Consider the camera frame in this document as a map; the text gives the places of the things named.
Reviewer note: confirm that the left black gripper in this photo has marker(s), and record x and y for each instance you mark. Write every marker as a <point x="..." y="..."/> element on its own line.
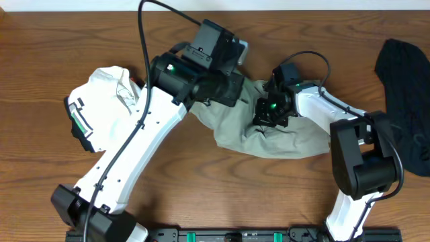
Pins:
<point x="233" y="91"/>

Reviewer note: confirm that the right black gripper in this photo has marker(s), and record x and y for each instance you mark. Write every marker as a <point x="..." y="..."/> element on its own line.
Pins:
<point x="261" y="117"/>

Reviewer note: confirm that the grey-green shorts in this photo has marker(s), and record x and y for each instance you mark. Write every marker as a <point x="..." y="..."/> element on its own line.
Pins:
<point x="234" y="129"/>

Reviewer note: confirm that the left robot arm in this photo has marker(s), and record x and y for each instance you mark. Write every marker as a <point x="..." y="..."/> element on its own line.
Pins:
<point x="95" y="206"/>

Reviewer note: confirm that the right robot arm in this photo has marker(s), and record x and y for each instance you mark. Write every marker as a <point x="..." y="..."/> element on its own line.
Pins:
<point x="365" y="162"/>

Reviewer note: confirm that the white folded t-shirt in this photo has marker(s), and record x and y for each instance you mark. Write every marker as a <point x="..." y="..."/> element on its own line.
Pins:
<point x="99" y="109"/>

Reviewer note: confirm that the black garment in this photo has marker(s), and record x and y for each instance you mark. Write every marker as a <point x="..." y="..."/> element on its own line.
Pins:
<point x="403" y="70"/>

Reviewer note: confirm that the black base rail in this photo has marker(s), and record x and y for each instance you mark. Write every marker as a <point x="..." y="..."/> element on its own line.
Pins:
<point x="296" y="234"/>

